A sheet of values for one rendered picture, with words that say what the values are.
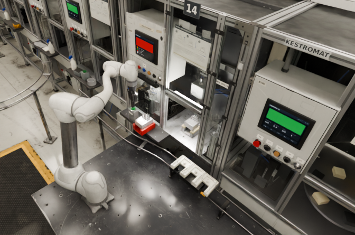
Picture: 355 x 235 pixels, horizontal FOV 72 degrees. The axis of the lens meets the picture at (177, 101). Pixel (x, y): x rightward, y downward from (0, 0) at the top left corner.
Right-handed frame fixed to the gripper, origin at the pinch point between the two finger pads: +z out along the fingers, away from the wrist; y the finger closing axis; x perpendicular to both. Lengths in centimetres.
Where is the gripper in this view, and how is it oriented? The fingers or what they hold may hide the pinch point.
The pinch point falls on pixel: (132, 103)
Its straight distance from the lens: 218.0
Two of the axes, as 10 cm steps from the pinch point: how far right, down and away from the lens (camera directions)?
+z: -0.7, 7.9, 6.0
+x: -6.8, 4.1, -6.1
